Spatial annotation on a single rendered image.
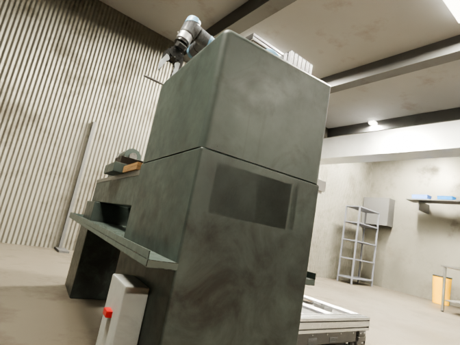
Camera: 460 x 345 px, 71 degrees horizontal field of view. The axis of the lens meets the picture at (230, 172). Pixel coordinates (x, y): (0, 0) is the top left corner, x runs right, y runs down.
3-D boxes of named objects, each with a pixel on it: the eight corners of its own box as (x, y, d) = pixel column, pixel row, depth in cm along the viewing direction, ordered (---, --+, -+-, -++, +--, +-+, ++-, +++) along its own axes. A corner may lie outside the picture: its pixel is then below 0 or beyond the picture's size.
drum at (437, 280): (453, 307, 677) (454, 278, 687) (446, 306, 656) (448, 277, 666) (434, 301, 705) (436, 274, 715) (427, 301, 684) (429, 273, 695)
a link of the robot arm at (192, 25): (205, 22, 167) (191, 11, 164) (196, 38, 164) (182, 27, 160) (198, 29, 174) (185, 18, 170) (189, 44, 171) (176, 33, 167)
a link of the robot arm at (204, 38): (210, 46, 181) (194, 34, 176) (220, 38, 171) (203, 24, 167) (205, 57, 179) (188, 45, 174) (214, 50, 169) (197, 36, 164)
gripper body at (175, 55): (174, 68, 167) (184, 50, 170) (181, 62, 159) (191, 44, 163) (161, 59, 163) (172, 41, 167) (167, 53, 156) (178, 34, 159)
